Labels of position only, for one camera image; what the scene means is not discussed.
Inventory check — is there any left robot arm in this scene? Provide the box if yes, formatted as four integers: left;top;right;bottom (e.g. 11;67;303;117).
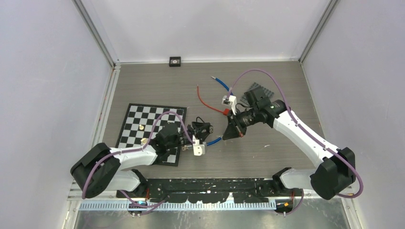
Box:
70;122;213;199

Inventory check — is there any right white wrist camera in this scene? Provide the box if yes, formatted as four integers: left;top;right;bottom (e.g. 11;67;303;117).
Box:
222;95;237;115

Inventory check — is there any red cable padlock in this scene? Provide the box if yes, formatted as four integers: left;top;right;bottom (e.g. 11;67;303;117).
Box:
197;85;230;115

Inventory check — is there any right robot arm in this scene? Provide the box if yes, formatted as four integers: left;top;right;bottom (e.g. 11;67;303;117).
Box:
222;87;356;200

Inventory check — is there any black white chessboard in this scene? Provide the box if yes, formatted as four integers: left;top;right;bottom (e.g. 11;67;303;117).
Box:
116;104;187;148

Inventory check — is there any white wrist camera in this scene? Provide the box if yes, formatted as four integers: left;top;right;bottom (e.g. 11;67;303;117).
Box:
222;95;237;115
192;136;207;156

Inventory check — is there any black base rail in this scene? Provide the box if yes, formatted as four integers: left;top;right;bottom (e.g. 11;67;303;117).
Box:
126;178;302;204

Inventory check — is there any small black square device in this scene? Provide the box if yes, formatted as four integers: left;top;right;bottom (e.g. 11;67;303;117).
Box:
169;56;181;67

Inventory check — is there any blue cable lock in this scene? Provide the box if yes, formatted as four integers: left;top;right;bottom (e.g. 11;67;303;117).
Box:
181;75;235;152

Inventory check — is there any black cable padlock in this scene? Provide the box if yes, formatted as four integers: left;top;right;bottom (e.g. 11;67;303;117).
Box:
195;116;212;133

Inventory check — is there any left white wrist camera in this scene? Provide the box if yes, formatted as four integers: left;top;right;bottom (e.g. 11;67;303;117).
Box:
192;136;207;156

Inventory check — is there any grey building plate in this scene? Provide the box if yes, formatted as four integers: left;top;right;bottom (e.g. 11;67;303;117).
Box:
240;82;274;106

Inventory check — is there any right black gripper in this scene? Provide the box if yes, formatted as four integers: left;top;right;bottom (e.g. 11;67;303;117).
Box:
223;106;259;140

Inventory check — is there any aluminium frame rail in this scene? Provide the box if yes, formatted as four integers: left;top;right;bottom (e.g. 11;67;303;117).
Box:
78;199;277;211

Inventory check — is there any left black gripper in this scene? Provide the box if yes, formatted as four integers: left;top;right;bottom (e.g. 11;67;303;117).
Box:
167;122;210;149

